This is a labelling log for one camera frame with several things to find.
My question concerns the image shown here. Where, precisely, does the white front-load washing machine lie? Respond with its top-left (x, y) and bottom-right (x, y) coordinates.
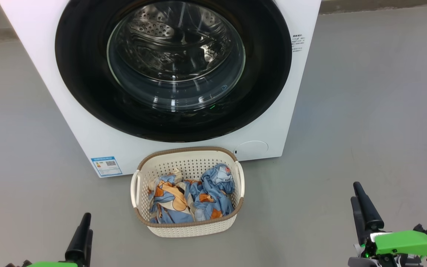
top-left (0, 0), bottom-right (321, 178)

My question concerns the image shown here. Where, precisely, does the blue energy label sticker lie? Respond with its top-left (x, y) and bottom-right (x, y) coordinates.
top-left (90, 156), bottom-right (122, 177)

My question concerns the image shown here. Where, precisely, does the round white filter cover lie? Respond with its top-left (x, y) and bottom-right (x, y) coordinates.
top-left (235, 141), bottom-right (269, 161)

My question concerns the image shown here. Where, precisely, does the black text instruction sticker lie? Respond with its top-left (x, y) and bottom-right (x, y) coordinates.
top-left (292, 34), bottom-right (305, 52)

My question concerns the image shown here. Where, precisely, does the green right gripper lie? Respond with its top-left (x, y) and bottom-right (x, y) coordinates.
top-left (348, 182), bottom-right (427, 267)

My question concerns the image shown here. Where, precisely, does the black round washer door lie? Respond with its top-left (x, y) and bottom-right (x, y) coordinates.
top-left (55, 0), bottom-right (292, 143)

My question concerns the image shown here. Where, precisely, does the stainless steel washing machine drum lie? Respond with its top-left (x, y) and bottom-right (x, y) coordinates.
top-left (115, 0), bottom-right (236, 84)

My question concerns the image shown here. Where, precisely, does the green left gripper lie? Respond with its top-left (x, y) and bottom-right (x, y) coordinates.
top-left (6, 212), bottom-right (94, 267)

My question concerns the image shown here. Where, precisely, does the cream perforated laundry basket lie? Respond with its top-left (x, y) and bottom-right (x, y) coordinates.
top-left (130, 146), bottom-right (245, 238)

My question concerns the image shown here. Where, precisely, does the blue cartoon print garment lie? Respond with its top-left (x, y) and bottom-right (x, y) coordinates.
top-left (189, 163), bottom-right (235, 222)
top-left (149, 170), bottom-right (196, 224)

